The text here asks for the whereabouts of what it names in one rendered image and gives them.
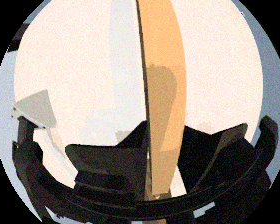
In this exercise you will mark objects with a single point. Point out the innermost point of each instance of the dark brown wooden post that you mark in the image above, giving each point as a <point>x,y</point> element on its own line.
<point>149,196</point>

